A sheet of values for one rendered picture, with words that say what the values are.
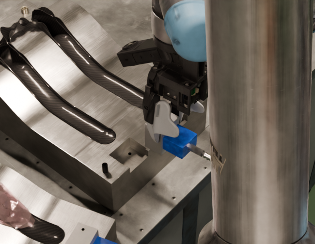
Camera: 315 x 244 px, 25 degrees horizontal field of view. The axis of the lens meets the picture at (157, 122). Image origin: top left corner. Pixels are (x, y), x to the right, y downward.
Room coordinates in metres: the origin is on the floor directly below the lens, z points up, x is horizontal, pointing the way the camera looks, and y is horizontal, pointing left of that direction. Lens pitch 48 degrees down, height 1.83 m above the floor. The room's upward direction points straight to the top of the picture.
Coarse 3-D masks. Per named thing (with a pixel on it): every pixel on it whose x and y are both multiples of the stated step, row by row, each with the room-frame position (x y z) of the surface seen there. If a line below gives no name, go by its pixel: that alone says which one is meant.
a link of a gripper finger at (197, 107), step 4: (172, 104) 0.80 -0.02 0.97; (192, 104) 0.79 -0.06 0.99; (196, 104) 0.78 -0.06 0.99; (200, 104) 0.78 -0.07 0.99; (172, 108) 0.80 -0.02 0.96; (176, 108) 0.80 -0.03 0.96; (192, 108) 0.79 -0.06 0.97; (196, 108) 0.79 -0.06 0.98; (200, 108) 0.78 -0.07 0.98; (204, 108) 0.78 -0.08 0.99; (172, 112) 0.80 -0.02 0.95; (176, 112) 0.80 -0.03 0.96; (180, 112) 0.80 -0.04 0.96; (200, 112) 0.78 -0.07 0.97; (180, 116) 0.80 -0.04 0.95; (180, 120) 0.80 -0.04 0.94
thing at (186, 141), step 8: (176, 120) 0.78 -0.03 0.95; (184, 128) 0.78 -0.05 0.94; (160, 136) 0.75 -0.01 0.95; (168, 136) 0.76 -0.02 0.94; (184, 136) 0.76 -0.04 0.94; (192, 136) 0.76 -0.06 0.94; (152, 144) 0.76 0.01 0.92; (160, 144) 0.75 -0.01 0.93; (168, 144) 0.75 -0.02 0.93; (176, 144) 0.74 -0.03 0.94; (184, 144) 0.74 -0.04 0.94; (192, 144) 0.75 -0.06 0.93; (160, 152) 0.75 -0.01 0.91; (176, 152) 0.74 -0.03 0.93; (184, 152) 0.73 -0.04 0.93; (200, 152) 0.73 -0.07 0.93
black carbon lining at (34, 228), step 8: (40, 224) 0.64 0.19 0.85; (48, 224) 0.64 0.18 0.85; (24, 232) 0.62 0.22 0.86; (32, 232) 0.63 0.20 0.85; (40, 232) 0.63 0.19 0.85; (48, 232) 0.63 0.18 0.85; (56, 232) 0.63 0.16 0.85; (40, 240) 0.61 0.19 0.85; (48, 240) 0.61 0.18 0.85; (56, 240) 0.61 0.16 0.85
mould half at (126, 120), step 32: (64, 0) 1.12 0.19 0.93; (0, 32) 1.11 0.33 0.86; (32, 32) 1.02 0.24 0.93; (96, 32) 1.05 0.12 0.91; (0, 64) 0.94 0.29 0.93; (32, 64) 0.95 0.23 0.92; (64, 64) 0.97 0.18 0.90; (0, 96) 0.88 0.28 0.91; (32, 96) 0.89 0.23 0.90; (64, 96) 0.90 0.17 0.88; (96, 96) 0.90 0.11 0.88; (160, 96) 0.90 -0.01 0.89; (0, 128) 0.89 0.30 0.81; (32, 128) 0.83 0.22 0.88; (64, 128) 0.82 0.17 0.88; (128, 128) 0.82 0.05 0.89; (192, 128) 0.86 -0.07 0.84; (64, 160) 0.77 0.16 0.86; (96, 160) 0.75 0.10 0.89; (160, 160) 0.79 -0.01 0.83; (96, 192) 0.72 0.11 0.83; (128, 192) 0.73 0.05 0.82
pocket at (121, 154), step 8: (128, 144) 0.80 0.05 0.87; (136, 144) 0.79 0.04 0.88; (112, 152) 0.77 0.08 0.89; (120, 152) 0.78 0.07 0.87; (128, 152) 0.79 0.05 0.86; (136, 152) 0.79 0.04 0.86; (144, 152) 0.78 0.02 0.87; (120, 160) 0.77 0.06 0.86; (128, 160) 0.77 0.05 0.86; (136, 160) 0.77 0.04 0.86
